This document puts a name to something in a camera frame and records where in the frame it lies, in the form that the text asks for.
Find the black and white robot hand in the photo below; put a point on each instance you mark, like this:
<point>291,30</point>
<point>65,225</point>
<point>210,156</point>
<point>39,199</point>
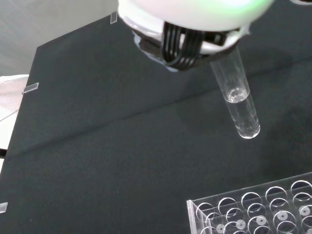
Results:
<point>195,14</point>

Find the white fabric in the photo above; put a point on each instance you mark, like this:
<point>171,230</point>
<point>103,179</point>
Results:
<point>11,97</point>

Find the clear plastic test tube rack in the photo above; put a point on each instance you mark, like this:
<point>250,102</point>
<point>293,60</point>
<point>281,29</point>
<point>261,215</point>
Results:
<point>263,209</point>

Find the clear cloth clip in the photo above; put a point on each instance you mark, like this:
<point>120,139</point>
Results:
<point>3,207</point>
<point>113,17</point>
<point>30,88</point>

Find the black bench cloth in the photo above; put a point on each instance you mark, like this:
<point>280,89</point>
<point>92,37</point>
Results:
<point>122,146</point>

